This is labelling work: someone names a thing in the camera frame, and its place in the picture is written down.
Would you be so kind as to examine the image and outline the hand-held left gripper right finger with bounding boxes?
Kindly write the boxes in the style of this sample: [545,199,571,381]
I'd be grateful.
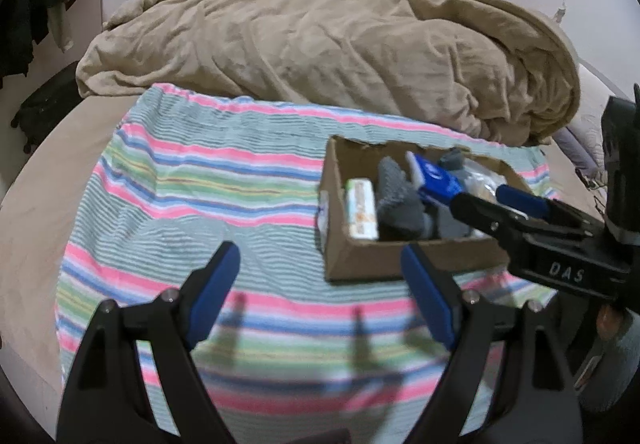
[400,244,583,444]

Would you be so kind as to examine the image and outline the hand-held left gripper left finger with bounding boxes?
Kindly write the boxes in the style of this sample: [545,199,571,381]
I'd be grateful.
[57,241,241,444]

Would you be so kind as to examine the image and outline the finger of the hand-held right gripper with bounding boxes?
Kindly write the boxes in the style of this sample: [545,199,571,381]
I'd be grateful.
[496,185,606,237]
[449,193,538,255]

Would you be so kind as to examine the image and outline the clear plastic snack bag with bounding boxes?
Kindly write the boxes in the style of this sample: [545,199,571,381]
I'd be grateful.
[462,159,506,199]

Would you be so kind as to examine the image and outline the blue and white packet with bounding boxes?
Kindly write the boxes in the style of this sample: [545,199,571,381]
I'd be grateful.
[406,151,463,209]

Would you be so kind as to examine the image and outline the brown cardboard box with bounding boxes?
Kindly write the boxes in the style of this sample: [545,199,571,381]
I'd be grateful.
[316,136,546,282]

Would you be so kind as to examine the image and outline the grey fluffy socks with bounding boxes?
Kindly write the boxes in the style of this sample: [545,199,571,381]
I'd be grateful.
[376,158,431,241]

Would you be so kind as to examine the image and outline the yellow and white tissue pack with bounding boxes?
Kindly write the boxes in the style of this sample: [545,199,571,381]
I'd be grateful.
[345,178,379,241]

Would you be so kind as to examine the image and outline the person's right forearm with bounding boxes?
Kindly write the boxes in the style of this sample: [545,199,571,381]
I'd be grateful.
[582,319,640,415]

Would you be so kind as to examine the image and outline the person's right hand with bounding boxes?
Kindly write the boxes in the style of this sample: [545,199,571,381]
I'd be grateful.
[596,306,621,342]

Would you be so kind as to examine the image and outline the grey pillow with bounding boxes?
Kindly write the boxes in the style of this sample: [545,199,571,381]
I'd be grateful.
[552,126,598,175]

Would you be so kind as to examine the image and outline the white embroidered pillow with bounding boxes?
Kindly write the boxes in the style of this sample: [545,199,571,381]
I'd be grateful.
[565,64,608,169]

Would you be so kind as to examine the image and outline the striped cloth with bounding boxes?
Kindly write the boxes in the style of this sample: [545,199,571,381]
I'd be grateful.
[54,84,558,435]

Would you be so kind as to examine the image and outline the beige bed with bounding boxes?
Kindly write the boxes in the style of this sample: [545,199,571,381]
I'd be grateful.
[0,58,616,440]

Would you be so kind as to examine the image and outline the beige blanket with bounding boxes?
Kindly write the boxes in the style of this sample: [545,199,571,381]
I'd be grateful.
[76,0,581,146]

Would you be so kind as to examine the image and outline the black bag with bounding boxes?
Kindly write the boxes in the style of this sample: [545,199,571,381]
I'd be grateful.
[11,68,93,155]

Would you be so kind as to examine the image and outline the black cable with plug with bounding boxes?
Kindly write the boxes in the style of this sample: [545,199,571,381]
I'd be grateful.
[575,166,608,215]

